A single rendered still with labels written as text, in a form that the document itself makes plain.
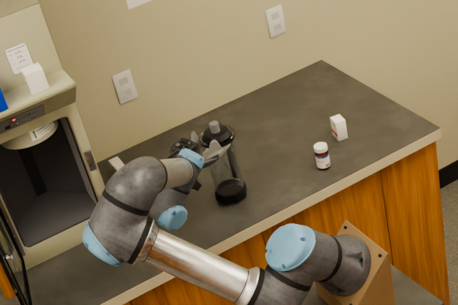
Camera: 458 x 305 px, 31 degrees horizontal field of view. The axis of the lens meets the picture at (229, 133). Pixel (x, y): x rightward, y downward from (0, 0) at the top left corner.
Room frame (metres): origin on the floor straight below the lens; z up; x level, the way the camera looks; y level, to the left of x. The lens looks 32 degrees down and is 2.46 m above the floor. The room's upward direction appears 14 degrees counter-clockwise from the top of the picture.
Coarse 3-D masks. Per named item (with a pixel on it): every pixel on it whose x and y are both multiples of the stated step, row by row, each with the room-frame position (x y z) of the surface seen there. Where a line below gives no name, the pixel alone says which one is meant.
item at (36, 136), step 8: (56, 120) 2.16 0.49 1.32; (40, 128) 2.08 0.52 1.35; (48, 128) 2.09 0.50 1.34; (56, 128) 2.11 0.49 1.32; (24, 136) 2.06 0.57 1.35; (32, 136) 2.06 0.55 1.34; (40, 136) 2.06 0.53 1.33; (48, 136) 2.07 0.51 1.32; (8, 144) 2.07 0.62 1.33; (16, 144) 2.05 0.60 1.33; (24, 144) 2.05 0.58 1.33; (32, 144) 2.05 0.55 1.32
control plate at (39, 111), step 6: (36, 108) 1.97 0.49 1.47; (42, 108) 1.99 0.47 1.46; (18, 114) 1.94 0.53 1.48; (24, 114) 1.96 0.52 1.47; (30, 114) 1.98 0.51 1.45; (36, 114) 2.00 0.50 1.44; (42, 114) 2.02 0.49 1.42; (6, 120) 1.93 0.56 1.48; (18, 120) 1.97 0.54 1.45; (24, 120) 1.99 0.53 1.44; (30, 120) 2.01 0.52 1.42; (0, 126) 1.94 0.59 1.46; (6, 126) 1.96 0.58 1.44; (12, 126) 1.98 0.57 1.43; (0, 132) 1.97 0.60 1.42
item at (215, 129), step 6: (210, 126) 2.09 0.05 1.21; (216, 126) 2.08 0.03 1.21; (222, 126) 2.11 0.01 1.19; (204, 132) 2.10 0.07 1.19; (210, 132) 2.10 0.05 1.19; (216, 132) 2.08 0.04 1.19; (222, 132) 2.08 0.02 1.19; (228, 132) 2.08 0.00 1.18; (204, 138) 2.08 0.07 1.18; (210, 138) 2.06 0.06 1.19; (216, 138) 2.06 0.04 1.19; (222, 138) 2.06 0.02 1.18
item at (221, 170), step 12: (204, 144) 2.06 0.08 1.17; (228, 156) 2.05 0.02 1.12; (216, 168) 2.06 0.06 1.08; (228, 168) 2.05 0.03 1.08; (240, 168) 2.09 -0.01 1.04; (216, 180) 2.06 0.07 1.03; (228, 180) 2.05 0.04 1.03; (240, 180) 2.07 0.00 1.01; (216, 192) 2.08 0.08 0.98; (228, 192) 2.05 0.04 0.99
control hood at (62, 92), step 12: (60, 72) 2.07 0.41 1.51; (48, 84) 2.01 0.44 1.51; (60, 84) 1.99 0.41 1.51; (72, 84) 1.98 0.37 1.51; (12, 96) 1.99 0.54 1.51; (24, 96) 1.98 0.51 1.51; (36, 96) 1.96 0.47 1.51; (48, 96) 1.95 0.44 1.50; (60, 96) 1.98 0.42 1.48; (72, 96) 2.02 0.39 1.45; (12, 108) 1.92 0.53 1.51; (24, 108) 1.93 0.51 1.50; (48, 108) 2.01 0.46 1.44; (0, 120) 1.91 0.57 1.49
